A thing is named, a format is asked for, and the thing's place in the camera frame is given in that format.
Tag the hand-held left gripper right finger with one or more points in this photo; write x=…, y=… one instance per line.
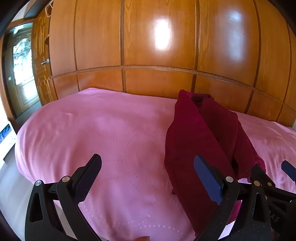
x=208, y=180

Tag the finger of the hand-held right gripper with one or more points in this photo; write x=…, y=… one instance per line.
x=290, y=170
x=257, y=172

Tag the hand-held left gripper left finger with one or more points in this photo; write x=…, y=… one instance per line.
x=90, y=176

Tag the dark red cloth garment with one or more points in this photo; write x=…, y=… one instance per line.
x=196, y=129

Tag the pink bedspread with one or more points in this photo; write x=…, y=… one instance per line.
x=92, y=129

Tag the white box with blue print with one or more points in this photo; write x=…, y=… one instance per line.
x=7, y=143

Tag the patterned wooden door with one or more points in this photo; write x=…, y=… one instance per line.
x=41, y=81

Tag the wooden wardrobe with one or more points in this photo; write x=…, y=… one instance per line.
x=97, y=34

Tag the dark board atop wardrobe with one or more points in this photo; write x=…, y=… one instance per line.
x=34, y=9

